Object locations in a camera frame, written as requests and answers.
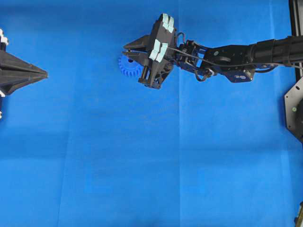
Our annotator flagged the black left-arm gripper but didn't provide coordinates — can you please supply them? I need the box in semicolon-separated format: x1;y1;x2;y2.
0;28;49;120

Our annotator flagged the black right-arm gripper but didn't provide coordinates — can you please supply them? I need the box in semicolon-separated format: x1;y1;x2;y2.
122;13;175;89

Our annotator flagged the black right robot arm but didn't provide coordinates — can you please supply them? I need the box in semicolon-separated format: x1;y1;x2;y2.
123;13;303;89

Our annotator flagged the blue plastic small gear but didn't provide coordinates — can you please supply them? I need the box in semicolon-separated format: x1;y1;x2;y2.
118;54;143;78

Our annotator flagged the blue table mat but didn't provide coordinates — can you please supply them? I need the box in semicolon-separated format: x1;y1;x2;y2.
0;0;303;227

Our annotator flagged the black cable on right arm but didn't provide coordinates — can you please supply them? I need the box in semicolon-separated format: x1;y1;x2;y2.
167;46;303;70

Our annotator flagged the black aluminium frame rail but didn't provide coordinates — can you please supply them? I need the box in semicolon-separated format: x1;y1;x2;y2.
288;0;303;82

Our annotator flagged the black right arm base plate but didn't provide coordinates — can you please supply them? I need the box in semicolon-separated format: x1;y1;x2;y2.
284;78;303;143

